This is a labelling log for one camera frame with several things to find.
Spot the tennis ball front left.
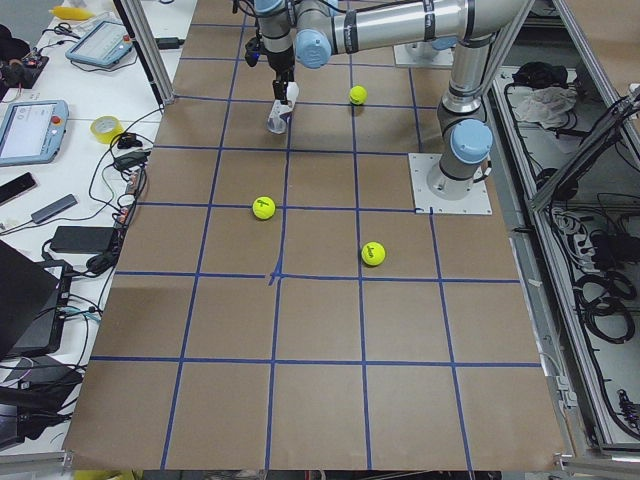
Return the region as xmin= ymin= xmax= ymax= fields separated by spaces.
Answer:
xmin=252 ymin=196 xmax=276 ymax=220

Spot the near teach pendant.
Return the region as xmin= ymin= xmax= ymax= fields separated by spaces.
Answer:
xmin=1 ymin=100 xmax=69 ymax=167

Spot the aluminium frame post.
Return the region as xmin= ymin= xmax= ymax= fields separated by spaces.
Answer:
xmin=113 ymin=0 xmax=175 ymax=107

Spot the tennis ball centre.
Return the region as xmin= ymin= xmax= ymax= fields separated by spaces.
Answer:
xmin=349 ymin=85 xmax=368 ymax=106

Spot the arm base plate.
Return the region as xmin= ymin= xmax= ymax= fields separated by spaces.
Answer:
xmin=408 ymin=153 xmax=493 ymax=216
xmin=393 ymin=42 xmax=454 ymax=70

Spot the tennis ball near base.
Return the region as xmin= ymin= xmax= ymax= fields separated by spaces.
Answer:
xmin=360 ymin=241 xmax=386 ymax=267

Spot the clear tennis ball can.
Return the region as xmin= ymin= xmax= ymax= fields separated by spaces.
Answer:
xmin=266 ymin=82 xmax=299 ymax=134

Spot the yellow tape roll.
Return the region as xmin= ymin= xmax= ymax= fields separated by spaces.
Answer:
xmin=90 ymin=115 xmax=124 ymax=145

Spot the grey usb hub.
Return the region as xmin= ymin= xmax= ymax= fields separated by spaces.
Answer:
xmin=31 ymin=194 xmax=77 ymax=224

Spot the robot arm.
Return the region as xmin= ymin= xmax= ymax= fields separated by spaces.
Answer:
xmin=404 ymin=37 xmax=457 ymax=59
xmin=233 ymin=1 xmax=525 ymax=200

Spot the black cable bundle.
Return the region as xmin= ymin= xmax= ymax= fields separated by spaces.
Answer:
xmin=572 ymin=272 xmax=639 ymax=346

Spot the black laptop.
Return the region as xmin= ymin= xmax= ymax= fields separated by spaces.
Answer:
xmin=1 ymin=242 xmax=71 ymax=360

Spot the white crumpled cloth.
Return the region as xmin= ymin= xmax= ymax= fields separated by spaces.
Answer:
xmin=514 ymin=87 xmax=578 ymax=129

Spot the teach pendant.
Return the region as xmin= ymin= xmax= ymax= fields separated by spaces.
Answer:
xmin=65 ymin=20 xmax=133 ymax=69
xmin=1 ymin=100 xmax=69 ymax=167

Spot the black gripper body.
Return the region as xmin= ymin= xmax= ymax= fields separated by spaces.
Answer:
xmin=244 ymin=37 xmax=295 ymax=81

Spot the yellow banana toy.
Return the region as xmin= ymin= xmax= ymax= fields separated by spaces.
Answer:
xmin=50 ymin=5 xmax=95 ymax=21

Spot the black power adapter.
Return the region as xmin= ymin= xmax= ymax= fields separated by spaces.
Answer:
xmin=50 ymin=226 xmax=115 ymax=254

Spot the black smartphone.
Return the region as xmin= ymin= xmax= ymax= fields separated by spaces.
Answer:
xmin=0 ymin=172 xmax=36 ymax=204

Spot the far teach pendant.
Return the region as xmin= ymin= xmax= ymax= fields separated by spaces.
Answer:
xmin=65 ymin=20 xmax=133 ymax=69

